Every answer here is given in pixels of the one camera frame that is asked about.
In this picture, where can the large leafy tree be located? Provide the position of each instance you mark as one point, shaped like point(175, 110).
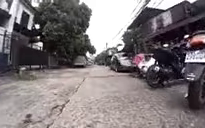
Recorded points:
point(65, 28)

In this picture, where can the dark fence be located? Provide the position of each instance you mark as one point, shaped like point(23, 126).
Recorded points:
point(30, 55)

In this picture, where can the white building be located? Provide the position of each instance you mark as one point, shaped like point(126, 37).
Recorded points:
point(6, 26)

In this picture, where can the white car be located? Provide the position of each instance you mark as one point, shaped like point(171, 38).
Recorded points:
point(121, 62)

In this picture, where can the scooter with white plate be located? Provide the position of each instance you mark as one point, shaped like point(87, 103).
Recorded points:
point(200, 66)

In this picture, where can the red vehicle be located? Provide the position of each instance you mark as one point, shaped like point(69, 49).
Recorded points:
point(141, 62)

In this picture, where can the black motorcycle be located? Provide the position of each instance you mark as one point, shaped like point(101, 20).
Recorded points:
point(165, 66)

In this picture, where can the grey vehicle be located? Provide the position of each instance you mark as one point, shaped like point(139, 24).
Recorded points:
point(80, 61)

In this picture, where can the grey concrete road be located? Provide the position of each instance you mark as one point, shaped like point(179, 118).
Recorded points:
point(100, 96)

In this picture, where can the dark brown building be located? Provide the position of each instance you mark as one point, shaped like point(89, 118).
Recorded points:
point(176, 21)

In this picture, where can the pole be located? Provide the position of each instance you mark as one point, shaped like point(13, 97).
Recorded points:
point(106, 46)

